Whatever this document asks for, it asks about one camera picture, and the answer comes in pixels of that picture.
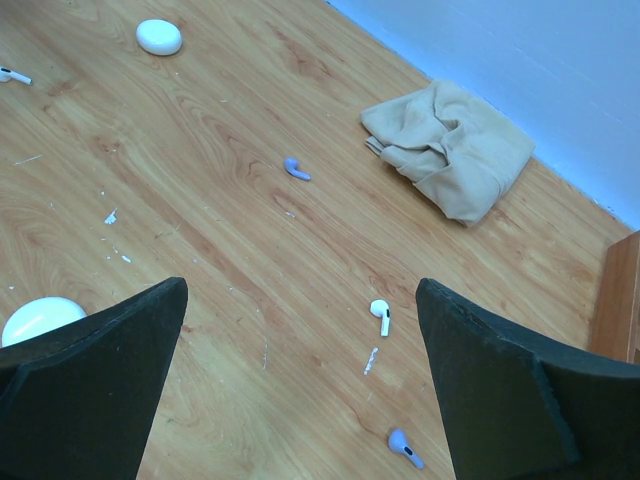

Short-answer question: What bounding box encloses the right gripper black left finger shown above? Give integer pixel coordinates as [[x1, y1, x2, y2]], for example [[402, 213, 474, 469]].
[[1, 277, 188, 479]]

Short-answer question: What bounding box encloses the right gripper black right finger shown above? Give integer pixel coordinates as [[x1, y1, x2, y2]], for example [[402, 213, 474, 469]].
[[416, 278, 639, 479]]

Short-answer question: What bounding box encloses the white charging case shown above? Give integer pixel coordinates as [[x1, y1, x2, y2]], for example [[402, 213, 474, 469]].
[[136, 19, 182, 56], [1, 297, 86, 347]]

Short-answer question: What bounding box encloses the purple earbud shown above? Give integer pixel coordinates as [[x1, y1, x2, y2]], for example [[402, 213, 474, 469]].
[[283, 157, 311, 181], [387, 429, 424, 470]]

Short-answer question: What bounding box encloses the wooden compartment tray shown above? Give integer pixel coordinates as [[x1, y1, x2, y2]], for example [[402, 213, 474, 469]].
[[589, 232, 639, 364]]

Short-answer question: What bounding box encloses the white earbud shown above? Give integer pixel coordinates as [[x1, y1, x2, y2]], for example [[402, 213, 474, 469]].
[[0, 66, 33, 85], [370, 299, 391, 338]]

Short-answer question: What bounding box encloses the beige cloth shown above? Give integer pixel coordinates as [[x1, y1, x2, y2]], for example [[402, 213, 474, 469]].
[[360, 80, 535, 226]]

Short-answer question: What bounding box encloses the white earbud near left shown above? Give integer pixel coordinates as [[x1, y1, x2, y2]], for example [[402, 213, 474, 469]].
[[0, 66, 33, 85]]

